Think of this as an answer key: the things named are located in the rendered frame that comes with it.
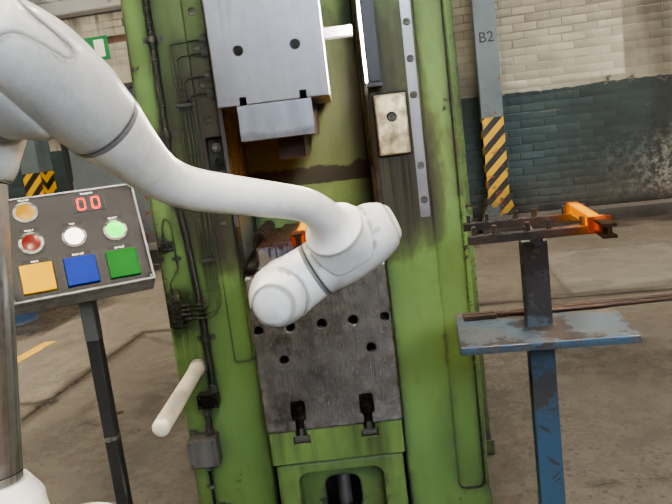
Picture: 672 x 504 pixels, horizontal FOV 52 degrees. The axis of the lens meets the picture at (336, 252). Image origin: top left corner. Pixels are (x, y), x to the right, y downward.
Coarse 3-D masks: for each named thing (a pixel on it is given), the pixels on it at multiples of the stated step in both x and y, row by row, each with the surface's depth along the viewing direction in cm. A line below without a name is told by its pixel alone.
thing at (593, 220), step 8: (568, 208) 175; (576, 208) 166; (584, 208) 164; (576, 216) 165; (584, 216) 155; (592, 216) 147; (600, 216) 146; (608, 216) 146; (592, 224) 147; (600, 224) 139; (608, 224) 137; (616, 224) 137; (592, 232) 147; (600, 232) 142; (608, 232) 138
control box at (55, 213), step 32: (64, 192) 177; (96, 192) 179; (128, 192) 182; (32, 224) 171; (64, 224) 173; (96, 224) 176; (128, 224) 178; (32, 256) 168; (64, 256) 170; (96, 256) 173; (64, 288) 167; (96, 288) 169; (128, 288) 176
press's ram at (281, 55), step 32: (224, 0) 178; (256, 0) 178; (288, 0) 178; (224, 32) 180; (256, 32) 179; (288, 32) 179; (320, 32) 179; (352, 32) 198; (224, 64) 181; (256, 64) 181; (288, 64) 181; (320, 64) 181; (224, 96) 182; (256, 96) 182; (288, 96) 182; (320, 96) 184
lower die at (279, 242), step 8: (288, 224) 227; (296, 224) 224; (272, 232) 220; (280, 232) 209; (288, 232) 207; (272, 240) 201; (280, 240) 192; (288, 240) 190; (264, 248) 189; (272, 248) 189; (280, 248) 189; (288, 248) 189; (264, 256) 189; (272, 256) 189; (280, 256) 189; (264, 264) 190
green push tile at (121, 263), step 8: (128, 248) 175; (112, 256) 173; (120, 256) 174; (128, 256) 174; (136, 256) 175; (112, 264) 172; (120, 264) 173; (128, 264) 173; (136, 264) 174; (112, 272) 171; (120, 272) 172; (128, 272) 173; (136, 272) 173
